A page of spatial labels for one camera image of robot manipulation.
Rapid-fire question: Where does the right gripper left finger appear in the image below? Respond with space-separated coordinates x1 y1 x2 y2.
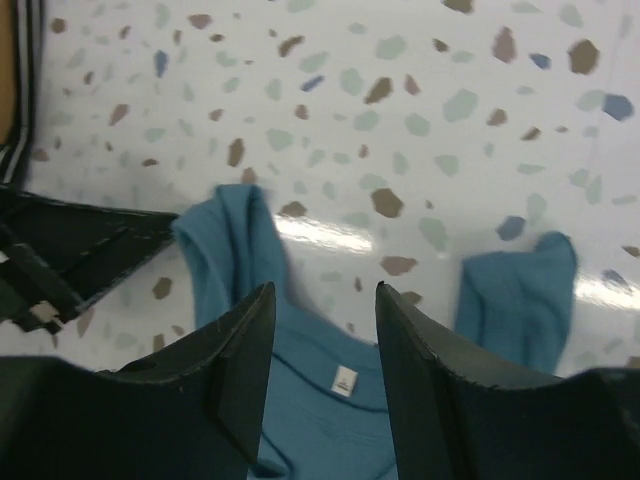
1 283 276 479

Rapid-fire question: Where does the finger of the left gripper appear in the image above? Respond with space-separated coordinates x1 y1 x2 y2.
1 186 176 332

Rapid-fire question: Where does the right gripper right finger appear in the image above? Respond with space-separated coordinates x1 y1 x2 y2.
376 283 639 479

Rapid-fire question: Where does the blue tank top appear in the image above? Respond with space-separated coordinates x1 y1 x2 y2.
173 184 577 479

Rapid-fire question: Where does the folded thin-striped tank top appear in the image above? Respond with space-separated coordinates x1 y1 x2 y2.
1 1 46 189

